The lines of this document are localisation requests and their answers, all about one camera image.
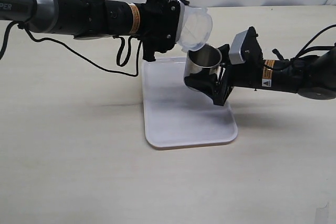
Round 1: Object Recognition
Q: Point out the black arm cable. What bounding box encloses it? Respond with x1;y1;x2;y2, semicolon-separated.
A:
271;24;336;63
0;0;145;77

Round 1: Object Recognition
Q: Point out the stainless steel cup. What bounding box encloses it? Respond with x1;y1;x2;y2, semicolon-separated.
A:
183;44;222;92

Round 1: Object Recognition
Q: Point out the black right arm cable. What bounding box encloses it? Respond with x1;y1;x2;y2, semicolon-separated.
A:
271;24;336;63

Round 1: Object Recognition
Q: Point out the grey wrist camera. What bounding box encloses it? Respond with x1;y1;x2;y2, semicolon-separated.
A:
169;0;185;42
228;28;253;65

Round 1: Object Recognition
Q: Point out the clear plastic pitcher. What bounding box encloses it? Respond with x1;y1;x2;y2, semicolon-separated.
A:
176;6;213;52

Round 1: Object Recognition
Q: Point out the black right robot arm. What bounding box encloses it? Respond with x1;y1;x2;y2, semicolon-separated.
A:
183;26;335;106

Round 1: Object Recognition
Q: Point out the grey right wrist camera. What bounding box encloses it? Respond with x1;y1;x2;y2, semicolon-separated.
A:
228;28;253;65

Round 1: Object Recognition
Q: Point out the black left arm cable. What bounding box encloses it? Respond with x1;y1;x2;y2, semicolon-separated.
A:
0;0;145;77

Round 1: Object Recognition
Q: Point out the white plastic tray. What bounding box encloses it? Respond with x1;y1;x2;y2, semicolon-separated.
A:
141;57;238;148

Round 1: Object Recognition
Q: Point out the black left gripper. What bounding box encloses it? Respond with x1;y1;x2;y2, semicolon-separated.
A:
139;0;190;61

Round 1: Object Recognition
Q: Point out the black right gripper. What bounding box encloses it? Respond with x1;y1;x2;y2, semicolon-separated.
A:
184;26;264;106

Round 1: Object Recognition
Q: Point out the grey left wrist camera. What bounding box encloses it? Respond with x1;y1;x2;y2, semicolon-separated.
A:
169;0;185;42

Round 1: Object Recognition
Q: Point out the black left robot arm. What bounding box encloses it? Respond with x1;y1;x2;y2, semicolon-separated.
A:
1;0;189;62

